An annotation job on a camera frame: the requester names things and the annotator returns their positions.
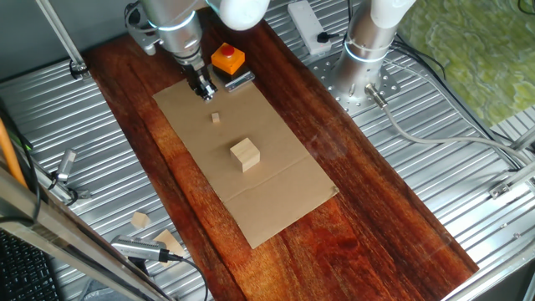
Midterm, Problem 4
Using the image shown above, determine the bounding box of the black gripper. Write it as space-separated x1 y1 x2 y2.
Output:
182 54 219 103

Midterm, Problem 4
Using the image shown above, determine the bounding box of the big spare wooden block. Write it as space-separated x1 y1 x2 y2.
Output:
152 228 186 268

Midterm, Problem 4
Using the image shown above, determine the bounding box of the orange emergency stop button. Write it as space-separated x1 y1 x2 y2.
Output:
210 42 247 76

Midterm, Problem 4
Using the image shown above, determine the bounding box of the large wooden cube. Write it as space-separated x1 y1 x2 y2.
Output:
229 137 261 174

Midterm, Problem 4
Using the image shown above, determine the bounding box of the white power strip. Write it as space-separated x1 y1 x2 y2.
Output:
287 0 333 56

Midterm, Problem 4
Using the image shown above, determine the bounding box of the brown cardboard sheet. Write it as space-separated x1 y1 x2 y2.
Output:
152 69 339 250

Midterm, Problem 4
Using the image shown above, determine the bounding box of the aluminium robot mounting plate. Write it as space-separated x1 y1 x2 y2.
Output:
311 52 401 116

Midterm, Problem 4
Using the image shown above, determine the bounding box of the small spare wooden cube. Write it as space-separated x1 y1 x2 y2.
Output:
130 211 151 229

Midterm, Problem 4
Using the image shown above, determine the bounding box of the aluminium pole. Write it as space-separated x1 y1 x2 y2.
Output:
35 0 91 80

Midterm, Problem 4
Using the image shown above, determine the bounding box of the orange rod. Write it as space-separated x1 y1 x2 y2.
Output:
0 118 28 189

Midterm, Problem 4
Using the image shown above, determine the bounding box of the black keyboard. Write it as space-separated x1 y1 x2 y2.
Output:
0 228 62 301

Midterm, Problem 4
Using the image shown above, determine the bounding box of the grey button base plate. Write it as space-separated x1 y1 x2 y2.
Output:
212 66 256 93

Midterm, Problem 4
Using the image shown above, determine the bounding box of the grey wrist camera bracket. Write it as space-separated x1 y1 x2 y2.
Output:
126 24 165 57

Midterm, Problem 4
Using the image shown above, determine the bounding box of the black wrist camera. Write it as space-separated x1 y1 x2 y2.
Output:
124 1 145 33

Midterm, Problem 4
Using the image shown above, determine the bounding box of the small silver camera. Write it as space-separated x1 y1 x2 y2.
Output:
56 149 79 183

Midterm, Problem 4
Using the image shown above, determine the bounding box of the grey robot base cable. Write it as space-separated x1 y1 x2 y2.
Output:
364 83 535 166

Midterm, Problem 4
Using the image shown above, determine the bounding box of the metal frame rail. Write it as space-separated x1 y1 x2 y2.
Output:
0 165 168 301

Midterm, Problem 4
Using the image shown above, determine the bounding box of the aluminium profile bracket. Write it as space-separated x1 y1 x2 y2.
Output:
488 125 535 200

